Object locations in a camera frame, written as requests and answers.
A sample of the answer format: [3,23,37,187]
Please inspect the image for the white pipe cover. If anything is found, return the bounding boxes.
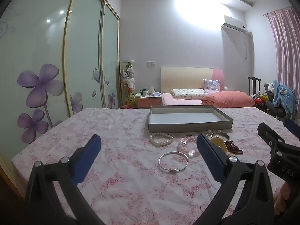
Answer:
[244,31,254,60]

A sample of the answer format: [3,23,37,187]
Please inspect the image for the red and yellow toys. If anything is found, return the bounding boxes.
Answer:
[254,94,269,105]

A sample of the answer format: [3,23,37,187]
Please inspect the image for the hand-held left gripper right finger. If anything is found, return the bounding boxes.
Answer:
[196,133,276,225]

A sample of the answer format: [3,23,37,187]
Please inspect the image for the small lilac pillow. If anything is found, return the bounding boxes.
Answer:
[203,79,221,91]

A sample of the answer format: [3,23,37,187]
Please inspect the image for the dark red bead bracelet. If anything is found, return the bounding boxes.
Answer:
[224,140,243,155]

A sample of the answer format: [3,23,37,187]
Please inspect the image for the pink curtain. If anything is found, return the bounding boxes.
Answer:
[267,7,300,122]

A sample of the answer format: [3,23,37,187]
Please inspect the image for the flower print sliding wardrobe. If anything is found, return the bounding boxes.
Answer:
[0,0,121,193]

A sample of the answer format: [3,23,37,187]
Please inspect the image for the pink floral tablecloth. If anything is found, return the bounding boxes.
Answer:
[11,107,300,225]

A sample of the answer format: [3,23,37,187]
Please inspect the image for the dark wooden chair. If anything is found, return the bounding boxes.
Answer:
[248,76,262,96]

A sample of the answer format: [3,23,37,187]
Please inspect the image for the curtain rod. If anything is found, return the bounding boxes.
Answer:
[262,6,293,16]

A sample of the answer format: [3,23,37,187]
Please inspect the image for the white floral pillow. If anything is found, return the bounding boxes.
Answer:
[172,88,209,99]

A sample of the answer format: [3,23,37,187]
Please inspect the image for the column of plush toys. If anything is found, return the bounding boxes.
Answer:
[122,60,137,108]

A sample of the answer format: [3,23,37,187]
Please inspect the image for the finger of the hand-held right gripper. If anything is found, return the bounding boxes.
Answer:
[283,118,300,139]
[257,122,286,155]

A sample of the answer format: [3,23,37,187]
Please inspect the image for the person's right hand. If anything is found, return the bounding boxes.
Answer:
[274,182,293,216]

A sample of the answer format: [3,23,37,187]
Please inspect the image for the white pearl bracelet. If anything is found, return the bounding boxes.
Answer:
[149,132,174,147]

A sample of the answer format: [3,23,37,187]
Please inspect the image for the dark padded seat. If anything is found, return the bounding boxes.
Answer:
[264,83,293,119]

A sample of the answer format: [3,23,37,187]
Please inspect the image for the pink and white nightstand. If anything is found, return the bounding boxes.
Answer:
[135,92,163,109]

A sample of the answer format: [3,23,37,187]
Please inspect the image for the cream wrist watch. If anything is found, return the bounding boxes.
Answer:
[210,137,229,155]

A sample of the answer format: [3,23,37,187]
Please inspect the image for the pink bead bracelet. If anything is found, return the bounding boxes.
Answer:
[177,133,201,158]

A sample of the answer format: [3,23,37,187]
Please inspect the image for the grey cardboard tray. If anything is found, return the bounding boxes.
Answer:
[148,105,234,134]

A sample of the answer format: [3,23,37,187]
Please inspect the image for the blue fleece garment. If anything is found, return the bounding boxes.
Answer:
[272,80,299,120]

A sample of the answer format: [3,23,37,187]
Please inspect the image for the pink bed with headboard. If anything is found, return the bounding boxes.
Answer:
[161,67,258,108]

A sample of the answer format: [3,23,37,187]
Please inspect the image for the thin silver bangle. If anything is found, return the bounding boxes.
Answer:
[158,151,189,174]

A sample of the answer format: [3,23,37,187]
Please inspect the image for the white air conditioner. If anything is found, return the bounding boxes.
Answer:
[221,15,249,33]

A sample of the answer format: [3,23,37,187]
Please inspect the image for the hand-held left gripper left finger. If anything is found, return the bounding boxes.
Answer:
[25,134,106,225]

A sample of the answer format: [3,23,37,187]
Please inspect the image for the folded pink quilt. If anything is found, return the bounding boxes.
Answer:
[202,90,255,107]

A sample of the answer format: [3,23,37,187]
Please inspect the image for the silver cuff bangle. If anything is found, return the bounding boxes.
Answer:
[206,129,230,141]

